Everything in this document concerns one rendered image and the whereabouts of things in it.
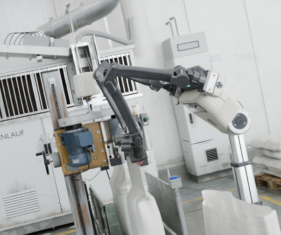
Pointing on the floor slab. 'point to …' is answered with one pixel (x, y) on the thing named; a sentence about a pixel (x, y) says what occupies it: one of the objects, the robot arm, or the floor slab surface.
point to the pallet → (277, 183)
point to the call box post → (180, 211)
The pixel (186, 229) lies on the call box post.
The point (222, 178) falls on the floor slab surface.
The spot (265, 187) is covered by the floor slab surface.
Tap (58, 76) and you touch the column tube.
